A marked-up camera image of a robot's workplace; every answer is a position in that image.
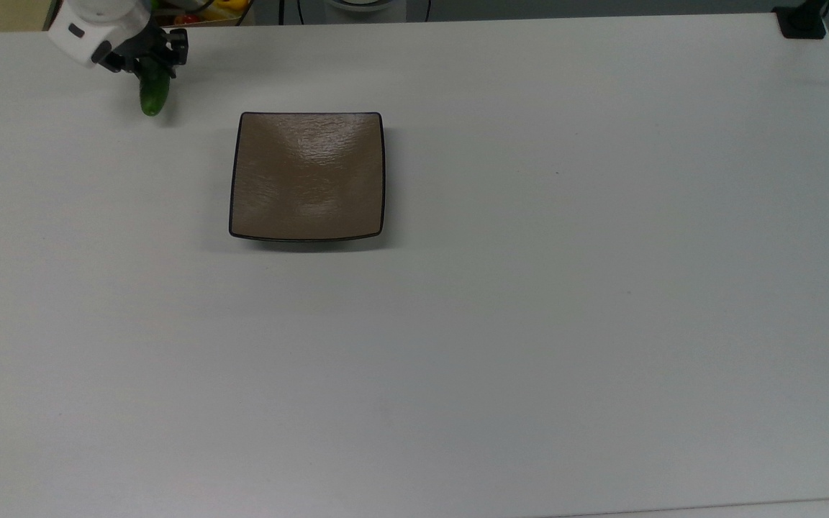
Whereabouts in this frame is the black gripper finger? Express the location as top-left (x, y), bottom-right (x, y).
top-left (100, 32), bottom-right (152, 75)
top-left (157, 27), bottom-right (190, 78)

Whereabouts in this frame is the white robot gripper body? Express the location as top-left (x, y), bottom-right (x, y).
top-left (47, 0), bottom-right (153, 70)

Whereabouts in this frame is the green cucumber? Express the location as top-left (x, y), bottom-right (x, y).
top-left (139, 56), bottom-right (171, 117)

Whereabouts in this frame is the square brown ceramic plate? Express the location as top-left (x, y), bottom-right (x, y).
top-left (228, 111), bottom-right (386, 243)

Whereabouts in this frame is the basket of fruit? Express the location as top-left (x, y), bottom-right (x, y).
top-left (153, 0), bottom-right (253, 27)

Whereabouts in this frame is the black square stand base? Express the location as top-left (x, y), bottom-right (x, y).
top-left (773, 0), bottom-right (828, 40)

